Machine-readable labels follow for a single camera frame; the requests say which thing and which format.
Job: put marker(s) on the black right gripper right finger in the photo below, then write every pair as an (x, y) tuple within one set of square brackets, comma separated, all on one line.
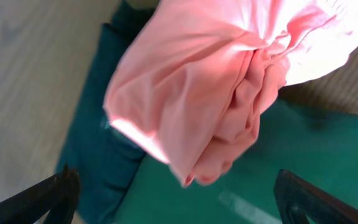
[(299, 201)]

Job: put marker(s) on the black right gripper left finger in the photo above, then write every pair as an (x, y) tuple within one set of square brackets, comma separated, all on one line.
[(56, 197)]

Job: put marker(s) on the pink garment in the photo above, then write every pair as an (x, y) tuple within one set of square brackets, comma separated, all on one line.
[(191, 88)]

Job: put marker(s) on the dark navy garment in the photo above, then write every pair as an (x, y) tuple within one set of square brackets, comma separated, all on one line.
[(105, 159)]

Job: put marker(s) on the dark green garment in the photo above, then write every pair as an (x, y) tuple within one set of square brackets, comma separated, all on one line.
[(318, 146)]

